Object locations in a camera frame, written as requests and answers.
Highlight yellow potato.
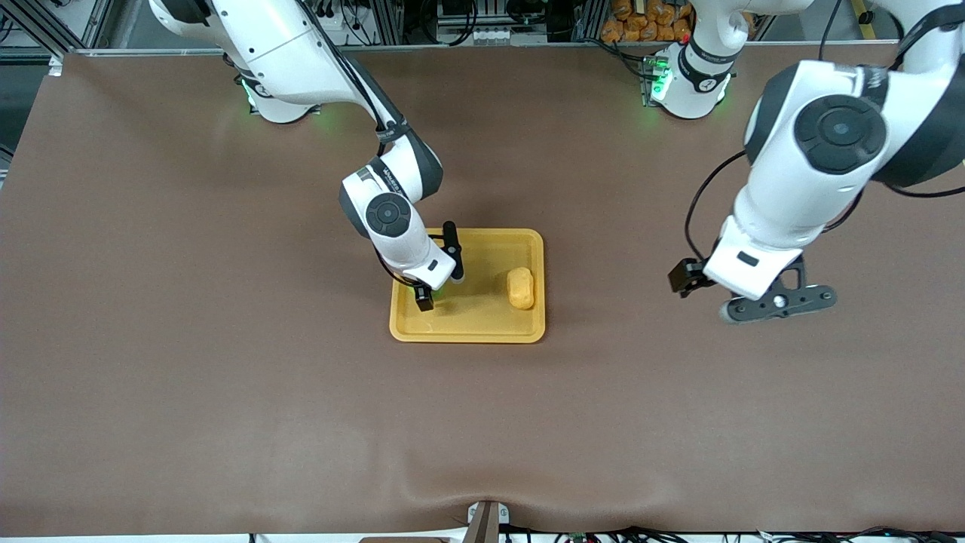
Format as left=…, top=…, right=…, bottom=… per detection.
left=507, top=267, right=535, bottom=311

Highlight yellow plastic tray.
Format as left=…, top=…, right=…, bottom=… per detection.
left=389, top=228, right=546, bottom=345

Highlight brown table mat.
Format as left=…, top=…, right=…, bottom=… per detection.
left=0, top=41, right=965, bottom=538

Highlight orange bread pile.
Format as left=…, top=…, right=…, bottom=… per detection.
left=601, top=0, right=694, bottom=44

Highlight grey control box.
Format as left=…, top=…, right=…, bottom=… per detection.
left=436, top=0, right=550, bottom=44

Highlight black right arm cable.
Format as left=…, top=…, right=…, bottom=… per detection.
left=298, top=0, right=446, bottom=289

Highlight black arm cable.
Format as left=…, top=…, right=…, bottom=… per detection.
left=684, top=0, right=965, bottom=265
left=298, top=0, right=446, bottom=289

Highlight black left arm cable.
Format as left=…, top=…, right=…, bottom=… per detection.
left=684, top=0, right=965, bottom=265

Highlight grey metal clamp bracket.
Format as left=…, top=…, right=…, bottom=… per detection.
left=464, top=500, right=511, bottom=543

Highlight silver table edge rail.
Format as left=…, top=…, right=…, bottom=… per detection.
left=74, top=41, right=898, bottom=56

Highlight aluminium frame post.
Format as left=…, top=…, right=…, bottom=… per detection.
left=368, top=0, right=406, bottom=46
left=571, top=0, right=608, bottom=42

